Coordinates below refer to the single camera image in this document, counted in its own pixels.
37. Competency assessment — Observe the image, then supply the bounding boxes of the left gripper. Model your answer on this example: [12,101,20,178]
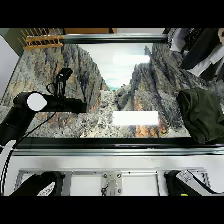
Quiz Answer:
[67,98,89,115]

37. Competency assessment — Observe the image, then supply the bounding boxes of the dark green pants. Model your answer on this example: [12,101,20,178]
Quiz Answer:
[176,87,224,145]

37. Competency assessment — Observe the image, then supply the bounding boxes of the brown clothes hanger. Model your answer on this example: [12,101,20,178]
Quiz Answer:
[24,34,65,44]
[22,42,65,51]

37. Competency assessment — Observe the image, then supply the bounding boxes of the heap of clothes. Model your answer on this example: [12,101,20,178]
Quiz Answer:
[163,27,224,84]

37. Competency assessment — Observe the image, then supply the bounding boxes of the black garment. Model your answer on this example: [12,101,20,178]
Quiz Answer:
[181,28,222,70]

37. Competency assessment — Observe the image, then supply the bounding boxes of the white garment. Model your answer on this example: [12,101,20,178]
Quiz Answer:
[195,43,224,78]

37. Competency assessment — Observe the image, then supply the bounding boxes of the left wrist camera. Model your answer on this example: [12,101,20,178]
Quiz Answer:
[46,67,74,100]

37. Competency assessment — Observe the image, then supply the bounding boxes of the black cable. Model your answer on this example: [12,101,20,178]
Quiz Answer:
[0,110,58,197]

